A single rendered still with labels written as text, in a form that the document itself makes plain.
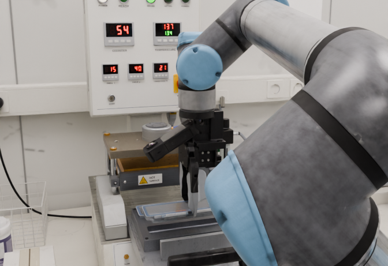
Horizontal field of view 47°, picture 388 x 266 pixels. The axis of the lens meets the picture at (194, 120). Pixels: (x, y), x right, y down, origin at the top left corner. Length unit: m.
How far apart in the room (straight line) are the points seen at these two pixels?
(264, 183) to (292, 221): 0.04
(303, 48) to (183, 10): 0.83
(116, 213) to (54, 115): 0.66
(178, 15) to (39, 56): 0.54
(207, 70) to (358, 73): 0.37
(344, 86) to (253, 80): 1.34
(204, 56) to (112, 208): 0.49
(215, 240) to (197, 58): 0.37
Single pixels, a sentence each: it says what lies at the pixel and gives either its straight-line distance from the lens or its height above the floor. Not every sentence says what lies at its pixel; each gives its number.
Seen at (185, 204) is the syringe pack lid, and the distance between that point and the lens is 0.96.
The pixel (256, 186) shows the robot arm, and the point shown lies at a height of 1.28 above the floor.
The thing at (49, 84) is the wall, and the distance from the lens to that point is 1.60.
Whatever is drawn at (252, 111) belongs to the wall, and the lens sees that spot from 1.81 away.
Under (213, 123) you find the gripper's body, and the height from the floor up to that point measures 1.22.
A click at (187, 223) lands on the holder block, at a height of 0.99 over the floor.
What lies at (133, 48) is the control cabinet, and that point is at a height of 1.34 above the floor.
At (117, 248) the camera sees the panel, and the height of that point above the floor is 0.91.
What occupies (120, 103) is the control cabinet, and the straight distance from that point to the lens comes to 1.31.
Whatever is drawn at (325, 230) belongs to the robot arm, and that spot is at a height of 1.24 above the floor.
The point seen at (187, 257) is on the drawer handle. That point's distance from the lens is 0.83.
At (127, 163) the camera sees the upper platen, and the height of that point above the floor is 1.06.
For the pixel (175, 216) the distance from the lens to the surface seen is 0.93.
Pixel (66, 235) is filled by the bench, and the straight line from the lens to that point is 1.53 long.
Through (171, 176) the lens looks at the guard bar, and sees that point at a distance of 1.14.
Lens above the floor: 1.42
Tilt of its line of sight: 13 degrees down
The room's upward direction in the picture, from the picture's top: straight up
